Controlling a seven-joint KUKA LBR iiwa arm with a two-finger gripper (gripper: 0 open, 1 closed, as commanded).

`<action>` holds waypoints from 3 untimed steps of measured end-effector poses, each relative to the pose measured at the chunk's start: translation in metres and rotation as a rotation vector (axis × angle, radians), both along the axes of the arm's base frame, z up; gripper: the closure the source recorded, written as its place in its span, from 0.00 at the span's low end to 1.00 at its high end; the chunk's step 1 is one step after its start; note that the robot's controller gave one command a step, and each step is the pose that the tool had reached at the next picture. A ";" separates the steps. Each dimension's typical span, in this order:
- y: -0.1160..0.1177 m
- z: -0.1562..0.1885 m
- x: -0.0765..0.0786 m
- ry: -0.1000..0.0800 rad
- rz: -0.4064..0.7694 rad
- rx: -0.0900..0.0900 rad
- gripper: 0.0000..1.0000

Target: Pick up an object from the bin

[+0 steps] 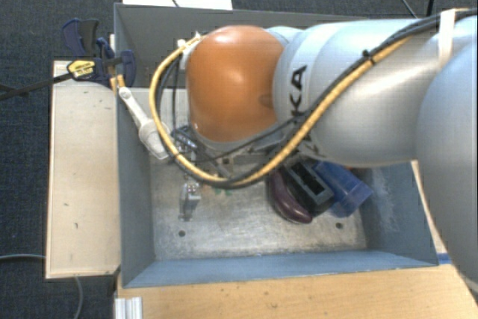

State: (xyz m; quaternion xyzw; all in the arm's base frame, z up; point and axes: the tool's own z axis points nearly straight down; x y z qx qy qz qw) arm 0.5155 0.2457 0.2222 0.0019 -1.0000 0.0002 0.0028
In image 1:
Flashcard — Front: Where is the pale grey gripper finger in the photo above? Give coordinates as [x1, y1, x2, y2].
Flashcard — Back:
[178, 181, 203, 223]

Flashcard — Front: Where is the dark purple toy eggplant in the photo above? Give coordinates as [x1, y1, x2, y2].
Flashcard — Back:
[267, 168, 313, 226]

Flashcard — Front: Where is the pale wood flat board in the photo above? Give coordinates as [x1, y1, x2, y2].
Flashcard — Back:
[45, 60, 122, 279]

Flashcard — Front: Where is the grey metal bin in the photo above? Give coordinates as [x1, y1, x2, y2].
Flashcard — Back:
[113, 2, 440, 290]

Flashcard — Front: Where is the blue translucent plastic cup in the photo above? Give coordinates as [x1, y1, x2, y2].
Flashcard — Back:
[312, 159, 375, 219]

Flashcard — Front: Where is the black cylinder on white bracket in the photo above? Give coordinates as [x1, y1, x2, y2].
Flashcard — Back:
[117, 85, 198, 162]

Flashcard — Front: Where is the black open rectangular box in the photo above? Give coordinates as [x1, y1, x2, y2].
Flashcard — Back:
[284, 159, 336, 217]

